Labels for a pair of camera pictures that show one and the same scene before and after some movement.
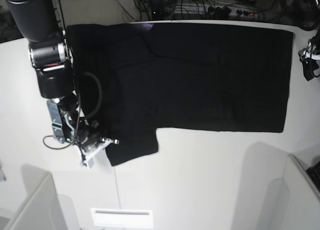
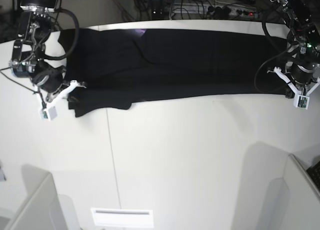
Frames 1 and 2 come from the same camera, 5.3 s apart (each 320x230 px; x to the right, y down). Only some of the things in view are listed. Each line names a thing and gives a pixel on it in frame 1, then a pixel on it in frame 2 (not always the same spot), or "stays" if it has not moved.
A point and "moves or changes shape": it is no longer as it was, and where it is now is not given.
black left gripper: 67,126 → 49,79
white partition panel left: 44,209 stays
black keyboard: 314,172 stays
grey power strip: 216,9 stays
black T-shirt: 131,79 moves or changes shape
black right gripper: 310,65 → 301,75
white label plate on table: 123,217 stays
